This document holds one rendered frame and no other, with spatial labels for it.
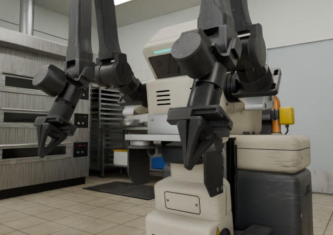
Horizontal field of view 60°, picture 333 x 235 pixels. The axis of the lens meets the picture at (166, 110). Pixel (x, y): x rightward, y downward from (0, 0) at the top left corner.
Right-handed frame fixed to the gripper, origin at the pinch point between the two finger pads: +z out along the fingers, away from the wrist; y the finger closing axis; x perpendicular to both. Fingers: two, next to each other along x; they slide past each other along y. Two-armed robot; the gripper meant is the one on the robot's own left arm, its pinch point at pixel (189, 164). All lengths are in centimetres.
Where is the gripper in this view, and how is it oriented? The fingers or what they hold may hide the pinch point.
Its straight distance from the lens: 48.3
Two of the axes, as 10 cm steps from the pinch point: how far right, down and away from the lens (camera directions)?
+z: -2.6, 8.6, -4.4
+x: 5.2, 5.1, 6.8
